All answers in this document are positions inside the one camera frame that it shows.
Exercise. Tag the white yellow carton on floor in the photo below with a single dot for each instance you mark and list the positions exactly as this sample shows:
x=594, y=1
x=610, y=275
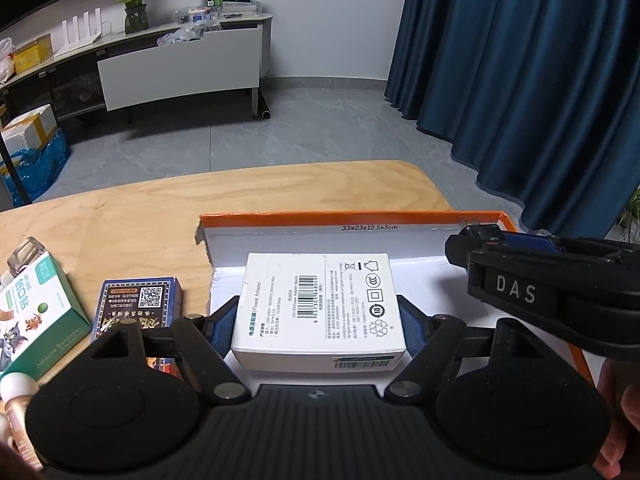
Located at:
x=31, y=130

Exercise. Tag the dark playing card box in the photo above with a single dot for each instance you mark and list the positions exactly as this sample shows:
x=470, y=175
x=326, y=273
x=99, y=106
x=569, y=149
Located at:
x=152, y=302

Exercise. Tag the white plastic bag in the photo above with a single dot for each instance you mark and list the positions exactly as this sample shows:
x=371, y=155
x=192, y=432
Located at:
x=7, y=68

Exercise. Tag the orange white cardboard box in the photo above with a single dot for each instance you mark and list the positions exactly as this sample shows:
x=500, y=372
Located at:
x=400, y=269

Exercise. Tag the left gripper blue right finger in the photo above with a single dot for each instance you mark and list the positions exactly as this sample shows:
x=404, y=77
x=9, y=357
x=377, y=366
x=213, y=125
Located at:
x=415, y=325

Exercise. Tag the blue bag on floor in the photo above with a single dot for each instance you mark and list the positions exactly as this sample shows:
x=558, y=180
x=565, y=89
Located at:
x=39, y=169

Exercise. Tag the person right hand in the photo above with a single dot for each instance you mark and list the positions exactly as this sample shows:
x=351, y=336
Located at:
x=619, y=385

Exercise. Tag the copper bottle white cap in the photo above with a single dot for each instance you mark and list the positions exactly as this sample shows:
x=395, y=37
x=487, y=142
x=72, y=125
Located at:
x=17, y=391

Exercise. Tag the green bandage box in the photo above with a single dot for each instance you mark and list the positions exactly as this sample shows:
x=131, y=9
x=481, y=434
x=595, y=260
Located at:
x=41, y=319

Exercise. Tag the white router with antennas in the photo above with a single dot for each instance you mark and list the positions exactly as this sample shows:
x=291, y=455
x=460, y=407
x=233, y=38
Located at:
x=80, y=32

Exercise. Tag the white tv console cabinet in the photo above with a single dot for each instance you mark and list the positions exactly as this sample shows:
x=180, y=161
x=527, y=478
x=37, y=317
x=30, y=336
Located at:
x=121, y=70

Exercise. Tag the plant by window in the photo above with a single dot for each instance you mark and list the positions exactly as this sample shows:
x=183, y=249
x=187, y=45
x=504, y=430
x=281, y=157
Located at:
x=630, y=218

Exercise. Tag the yellow box on console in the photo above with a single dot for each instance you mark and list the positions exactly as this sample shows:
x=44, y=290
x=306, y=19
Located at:
x=32, y=54

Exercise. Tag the white power adapter box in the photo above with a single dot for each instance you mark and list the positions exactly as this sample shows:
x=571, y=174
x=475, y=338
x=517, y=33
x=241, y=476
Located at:
x=318, y=313

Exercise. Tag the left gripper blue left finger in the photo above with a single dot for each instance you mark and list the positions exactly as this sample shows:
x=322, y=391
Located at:
x=220, y=326

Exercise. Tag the blue curtain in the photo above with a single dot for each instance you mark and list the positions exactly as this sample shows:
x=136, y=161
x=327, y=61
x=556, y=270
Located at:
x=539, y=97

